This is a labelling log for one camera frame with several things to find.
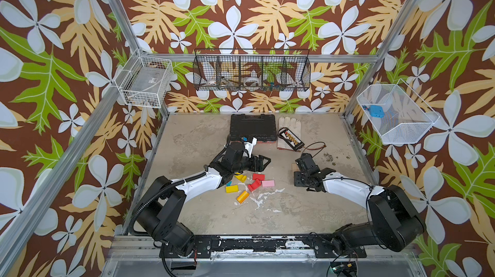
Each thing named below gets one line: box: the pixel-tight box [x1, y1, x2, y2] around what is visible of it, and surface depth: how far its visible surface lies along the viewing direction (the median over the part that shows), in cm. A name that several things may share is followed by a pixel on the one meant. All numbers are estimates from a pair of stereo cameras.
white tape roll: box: [243, 76, 262, 87], surface depth 100 cm
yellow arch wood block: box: [234, 173, 247, 183], surface depth 93 cm
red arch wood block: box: [247, 178, 262, 193], surface depth 91 cm
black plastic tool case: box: [229, 114, 277, 144], surface depth 113 cm
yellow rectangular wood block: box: [225, 184, 240, 194], surface depth 90 cm
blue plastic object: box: [368, 105, 385, 119], surface depth 88 cm
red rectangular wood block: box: [252, 173, 265, 181], surface depth 95 cm
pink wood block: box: [261, 180, 275, 187], surface depth 93 cm
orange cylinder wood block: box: [235, 190, 250, 205], surface depth 88 cm
